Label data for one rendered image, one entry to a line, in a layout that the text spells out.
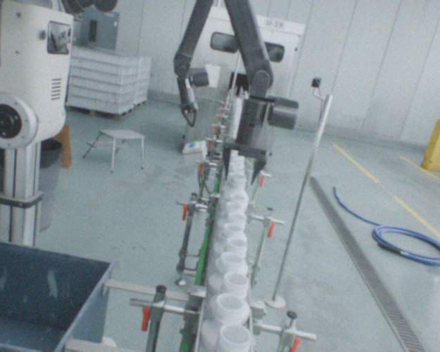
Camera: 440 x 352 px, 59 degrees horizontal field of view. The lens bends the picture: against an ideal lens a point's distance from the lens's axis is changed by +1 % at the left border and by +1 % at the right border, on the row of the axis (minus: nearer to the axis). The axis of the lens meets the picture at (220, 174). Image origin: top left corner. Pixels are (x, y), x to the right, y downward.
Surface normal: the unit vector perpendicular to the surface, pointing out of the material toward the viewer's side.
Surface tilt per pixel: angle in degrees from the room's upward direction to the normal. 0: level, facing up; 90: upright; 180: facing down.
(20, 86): 101
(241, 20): 92
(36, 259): 90
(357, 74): 90
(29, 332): 0
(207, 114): 90
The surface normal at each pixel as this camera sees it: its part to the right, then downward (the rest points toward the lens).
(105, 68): 0.00, 0.28
